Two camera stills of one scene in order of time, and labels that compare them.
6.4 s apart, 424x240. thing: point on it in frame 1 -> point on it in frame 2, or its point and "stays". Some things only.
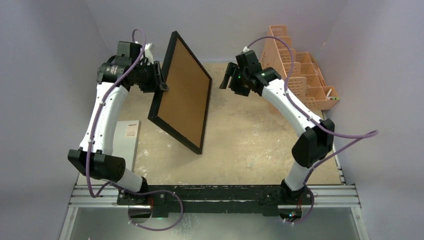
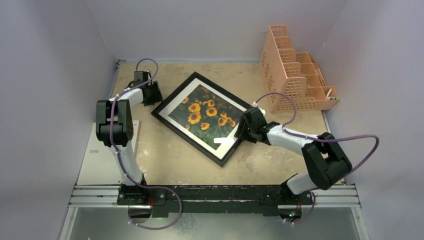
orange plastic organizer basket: (305, 82) stays
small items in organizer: (331, 98) stays
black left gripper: (157, 83) -> (156, 89)
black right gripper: (234, 77) -> (245, 129)
